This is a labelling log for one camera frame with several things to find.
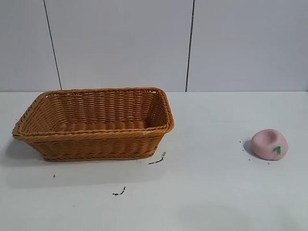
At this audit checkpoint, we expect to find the brown woven wicker basket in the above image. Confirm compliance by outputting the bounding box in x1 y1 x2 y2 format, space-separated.
12 87 175 162

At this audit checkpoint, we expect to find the pink toy peach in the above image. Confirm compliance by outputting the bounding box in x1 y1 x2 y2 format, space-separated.
250 128 289 161

